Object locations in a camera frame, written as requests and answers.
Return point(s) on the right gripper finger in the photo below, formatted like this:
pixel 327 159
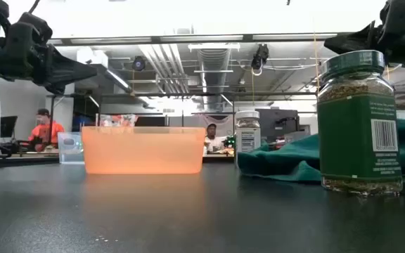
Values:
pixel 364 50
pixel 360 37

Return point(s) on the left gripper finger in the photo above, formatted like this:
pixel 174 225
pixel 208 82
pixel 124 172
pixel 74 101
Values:
pixel 69 68
pixel 56 88

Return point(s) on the orange plastic bin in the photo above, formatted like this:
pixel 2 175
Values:
pixel 142 151

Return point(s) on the white-lidded spice jar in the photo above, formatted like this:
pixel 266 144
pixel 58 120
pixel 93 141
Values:
pixel 247 140

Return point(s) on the person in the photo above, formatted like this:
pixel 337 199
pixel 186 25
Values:
pixel 213 142
pixel 46 131

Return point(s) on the black monitor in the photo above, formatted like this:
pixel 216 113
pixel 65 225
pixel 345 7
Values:
pixel 5 126

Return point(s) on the clear plastic bin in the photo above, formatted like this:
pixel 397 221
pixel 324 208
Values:
pixel 69 152

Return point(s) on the black neighbouring table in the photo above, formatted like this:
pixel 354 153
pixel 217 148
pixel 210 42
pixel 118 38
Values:
pixel 12 162

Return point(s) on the black equipment cabinet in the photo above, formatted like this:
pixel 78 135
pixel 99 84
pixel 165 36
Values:
pixel 276 123

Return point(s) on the green cloth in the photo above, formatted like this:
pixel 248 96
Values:
pixel 287 161

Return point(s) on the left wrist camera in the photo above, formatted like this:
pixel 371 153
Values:
pixel 30 30

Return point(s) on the black round camera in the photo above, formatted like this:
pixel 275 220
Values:
pixel 139 63

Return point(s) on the overhead rig frame beam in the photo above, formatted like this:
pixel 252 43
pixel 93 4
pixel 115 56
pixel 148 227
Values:
pixel 153 40

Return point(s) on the black overhead camera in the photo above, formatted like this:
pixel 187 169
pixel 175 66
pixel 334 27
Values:
pixel 260 56

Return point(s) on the ceiling ventilation duct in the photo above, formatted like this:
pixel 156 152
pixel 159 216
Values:
pixel 213 59

